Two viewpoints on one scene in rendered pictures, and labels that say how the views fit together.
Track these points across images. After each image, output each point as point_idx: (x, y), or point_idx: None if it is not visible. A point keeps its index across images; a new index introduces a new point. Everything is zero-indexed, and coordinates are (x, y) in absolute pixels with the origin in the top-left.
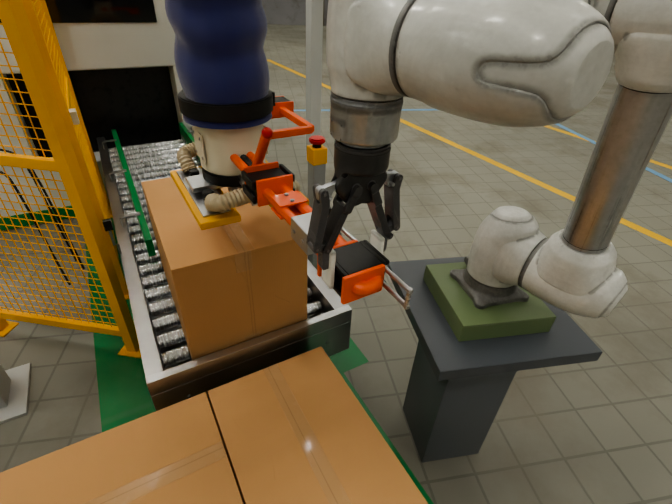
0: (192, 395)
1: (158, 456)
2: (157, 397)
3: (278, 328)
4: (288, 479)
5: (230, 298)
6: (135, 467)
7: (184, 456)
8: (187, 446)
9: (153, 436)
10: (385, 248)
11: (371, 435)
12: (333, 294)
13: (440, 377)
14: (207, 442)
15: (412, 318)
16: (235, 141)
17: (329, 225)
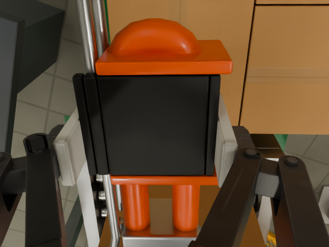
0: None
1: (296, 94)
2: (275, 146)
3: None
4: (210, 20)
5: (202, 209)
6: (315, 93)
7: (278, 84)
8: (272, 91)
9: (293, 112)
10: (55, 128)
11: (118, 20)
12: (80, 180)
13: (20, 19)
14: (257, 87)
15: (11, 107)
16: None
17: (243, 225)
